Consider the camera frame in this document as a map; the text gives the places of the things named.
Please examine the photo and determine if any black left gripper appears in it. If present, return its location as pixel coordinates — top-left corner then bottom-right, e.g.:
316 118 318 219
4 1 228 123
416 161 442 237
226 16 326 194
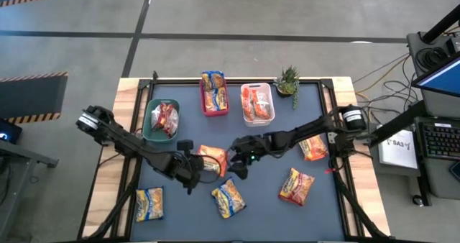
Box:
168 152 216 196

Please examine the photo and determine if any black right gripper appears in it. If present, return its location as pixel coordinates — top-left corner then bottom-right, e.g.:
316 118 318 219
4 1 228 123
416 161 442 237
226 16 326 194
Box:
226 134 274 170

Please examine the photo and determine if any orange Maruchan noodle pack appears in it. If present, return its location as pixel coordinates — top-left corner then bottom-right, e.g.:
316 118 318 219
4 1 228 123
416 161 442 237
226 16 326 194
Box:
298 134 329 162
195 145 229 178
251 89 271 121
241 87 257 122

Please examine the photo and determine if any white plastic bin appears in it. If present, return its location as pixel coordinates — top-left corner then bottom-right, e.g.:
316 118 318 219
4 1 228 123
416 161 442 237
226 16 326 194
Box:
240 83 276 128

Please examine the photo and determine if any red plastic bin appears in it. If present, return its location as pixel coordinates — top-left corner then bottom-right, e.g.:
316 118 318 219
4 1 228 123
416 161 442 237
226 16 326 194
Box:
199 78 231 117

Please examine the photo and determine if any teal plastic bin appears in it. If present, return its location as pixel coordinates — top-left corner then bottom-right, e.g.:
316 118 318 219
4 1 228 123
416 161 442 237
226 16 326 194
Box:
142 98 180 145

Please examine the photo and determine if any grey-blue table mat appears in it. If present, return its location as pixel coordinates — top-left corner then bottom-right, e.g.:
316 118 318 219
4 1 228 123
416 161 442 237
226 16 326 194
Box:
131 83 346 242

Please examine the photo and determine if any potted succulent plant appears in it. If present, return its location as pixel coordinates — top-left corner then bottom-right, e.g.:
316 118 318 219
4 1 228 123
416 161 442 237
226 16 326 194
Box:
273 65 301 110

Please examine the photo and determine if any white paper sign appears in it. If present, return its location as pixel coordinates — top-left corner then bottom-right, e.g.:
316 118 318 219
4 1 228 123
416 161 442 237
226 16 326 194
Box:
377 129 420 170

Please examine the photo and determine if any black diagonal strut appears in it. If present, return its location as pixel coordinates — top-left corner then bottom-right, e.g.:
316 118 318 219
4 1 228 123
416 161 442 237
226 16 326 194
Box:
369 101 429 147

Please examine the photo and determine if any grey metal desk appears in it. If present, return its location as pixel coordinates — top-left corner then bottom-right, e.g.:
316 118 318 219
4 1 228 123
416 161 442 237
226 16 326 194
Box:
0 138 60 243

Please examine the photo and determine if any black device with blue light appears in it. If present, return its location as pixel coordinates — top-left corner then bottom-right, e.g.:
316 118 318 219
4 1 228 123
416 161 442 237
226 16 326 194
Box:
0 119 23 145

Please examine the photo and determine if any black backlit keyboard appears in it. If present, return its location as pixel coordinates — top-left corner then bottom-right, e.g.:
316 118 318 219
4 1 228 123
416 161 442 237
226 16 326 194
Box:
418 122 460 161

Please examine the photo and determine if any laptop computer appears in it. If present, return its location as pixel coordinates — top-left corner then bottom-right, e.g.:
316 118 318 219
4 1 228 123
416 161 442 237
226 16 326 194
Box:
405 30 460 201

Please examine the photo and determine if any dark rounded device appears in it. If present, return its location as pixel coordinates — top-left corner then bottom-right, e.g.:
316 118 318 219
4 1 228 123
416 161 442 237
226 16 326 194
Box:
448 160 460 181

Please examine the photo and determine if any monitor with blue screen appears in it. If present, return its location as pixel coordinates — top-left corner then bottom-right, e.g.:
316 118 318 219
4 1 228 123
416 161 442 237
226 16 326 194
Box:
411 54 460 98

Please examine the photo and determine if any black diagonal pole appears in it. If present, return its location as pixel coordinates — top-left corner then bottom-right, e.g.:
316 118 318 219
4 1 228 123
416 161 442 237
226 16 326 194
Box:
420 5 460 45

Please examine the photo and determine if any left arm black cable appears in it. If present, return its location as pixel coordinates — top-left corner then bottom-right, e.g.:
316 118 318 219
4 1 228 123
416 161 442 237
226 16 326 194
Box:
199 155 222 184

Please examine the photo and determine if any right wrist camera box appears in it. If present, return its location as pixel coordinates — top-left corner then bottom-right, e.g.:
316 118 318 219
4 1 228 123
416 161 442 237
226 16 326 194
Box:
233 165 249 181

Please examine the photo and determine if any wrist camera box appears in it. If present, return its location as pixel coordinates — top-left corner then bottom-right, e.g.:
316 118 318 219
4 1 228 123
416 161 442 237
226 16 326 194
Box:
233 165 249 181
176 139 195 152

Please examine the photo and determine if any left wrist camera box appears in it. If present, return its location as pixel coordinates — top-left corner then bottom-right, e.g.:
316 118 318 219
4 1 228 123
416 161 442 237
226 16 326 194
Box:
176 139 195 152

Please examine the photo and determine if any black metal rig frame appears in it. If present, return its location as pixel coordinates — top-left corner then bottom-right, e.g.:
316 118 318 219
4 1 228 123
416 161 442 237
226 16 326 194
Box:
77 78 392 243

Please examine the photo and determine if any yellow floor cable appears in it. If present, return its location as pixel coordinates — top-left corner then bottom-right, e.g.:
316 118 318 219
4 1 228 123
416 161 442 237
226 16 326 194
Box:
354 54 410 102

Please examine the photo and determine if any black floor cable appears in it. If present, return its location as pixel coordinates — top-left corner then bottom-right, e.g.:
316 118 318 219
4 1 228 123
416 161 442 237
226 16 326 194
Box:
366 55 420 109

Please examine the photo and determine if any coiled black cable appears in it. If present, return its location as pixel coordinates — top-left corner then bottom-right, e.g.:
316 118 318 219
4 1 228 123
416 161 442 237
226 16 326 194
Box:
416 47 450 70

